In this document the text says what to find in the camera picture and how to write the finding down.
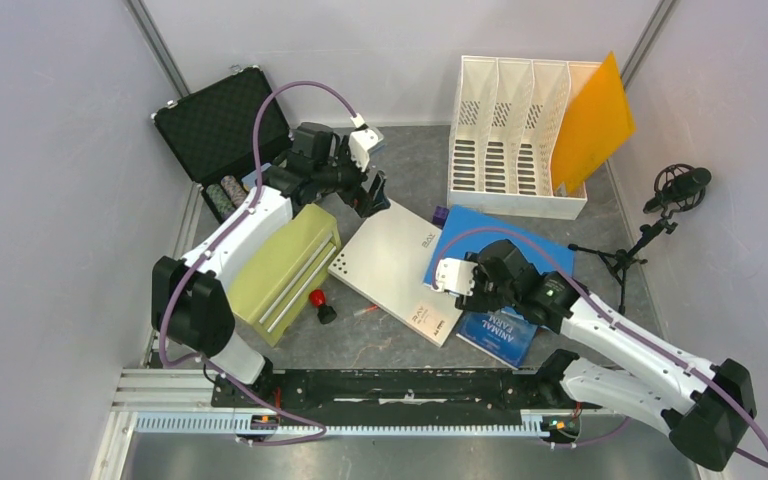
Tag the black poker chip case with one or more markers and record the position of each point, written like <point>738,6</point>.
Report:
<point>210,131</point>

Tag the green drawer cabinet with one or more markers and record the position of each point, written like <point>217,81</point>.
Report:
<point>272,288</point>

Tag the blue plastic folder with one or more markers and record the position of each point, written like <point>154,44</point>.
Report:
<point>467,230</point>

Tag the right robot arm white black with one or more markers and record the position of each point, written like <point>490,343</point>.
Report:
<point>703,408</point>

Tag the red pen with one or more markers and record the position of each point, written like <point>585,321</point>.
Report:
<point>365,310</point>

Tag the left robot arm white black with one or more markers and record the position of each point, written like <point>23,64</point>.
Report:
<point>189,299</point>

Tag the white file organizer rack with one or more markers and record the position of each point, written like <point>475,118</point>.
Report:
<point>507,116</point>

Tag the orange plastic folder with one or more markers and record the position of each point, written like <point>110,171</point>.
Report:
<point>597,121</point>

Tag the white paper box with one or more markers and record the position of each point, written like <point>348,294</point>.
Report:
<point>386,260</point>

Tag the red black stamp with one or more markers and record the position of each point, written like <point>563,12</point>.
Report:
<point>325,312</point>

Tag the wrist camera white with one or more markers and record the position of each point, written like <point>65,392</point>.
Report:
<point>364,142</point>
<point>454,276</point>

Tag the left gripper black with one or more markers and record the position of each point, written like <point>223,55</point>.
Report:
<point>376,200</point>

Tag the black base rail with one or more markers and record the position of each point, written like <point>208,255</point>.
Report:
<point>409,397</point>

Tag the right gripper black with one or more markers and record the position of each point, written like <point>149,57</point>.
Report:
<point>475,302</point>

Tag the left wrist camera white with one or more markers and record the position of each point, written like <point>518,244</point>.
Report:
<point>364,142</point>

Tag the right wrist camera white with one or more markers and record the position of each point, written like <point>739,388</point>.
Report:
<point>454,276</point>

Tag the Animal Farm book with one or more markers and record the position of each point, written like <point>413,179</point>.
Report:
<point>505,337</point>

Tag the purple cube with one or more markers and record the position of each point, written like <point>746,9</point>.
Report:
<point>440,216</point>

